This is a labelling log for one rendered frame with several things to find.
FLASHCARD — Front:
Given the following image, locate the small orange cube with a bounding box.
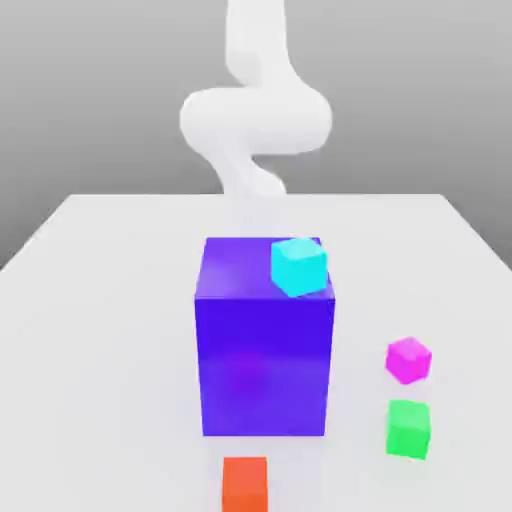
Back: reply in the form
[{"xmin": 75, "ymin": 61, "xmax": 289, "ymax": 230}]
[{"xmin": 221, "ymin": 456, "xmax": 269, "ymax": 512}]

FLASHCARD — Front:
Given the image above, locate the small magenta cube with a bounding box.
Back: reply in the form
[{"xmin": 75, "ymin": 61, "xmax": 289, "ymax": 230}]
[{"xmin": 384, "ymin": 336, "xmax": 433, "ymax": 386}]

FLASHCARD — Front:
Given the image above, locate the large purple box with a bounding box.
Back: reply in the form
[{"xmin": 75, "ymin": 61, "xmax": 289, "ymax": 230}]
[{"xmin": 193, "ymin": 236, "xmax": 336, "ymax": 438}]

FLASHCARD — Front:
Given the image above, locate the small green cube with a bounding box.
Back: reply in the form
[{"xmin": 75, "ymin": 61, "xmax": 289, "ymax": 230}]
[{"xmin": 385, "ymin": 398, "xmax": 432, "ymax": 461}]

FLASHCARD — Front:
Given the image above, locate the small cyan cube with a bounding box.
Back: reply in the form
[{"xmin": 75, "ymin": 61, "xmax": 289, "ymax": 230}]
[{"xmin": 270, "ymin": 236, "xmax": 329, "ymax": 299}]

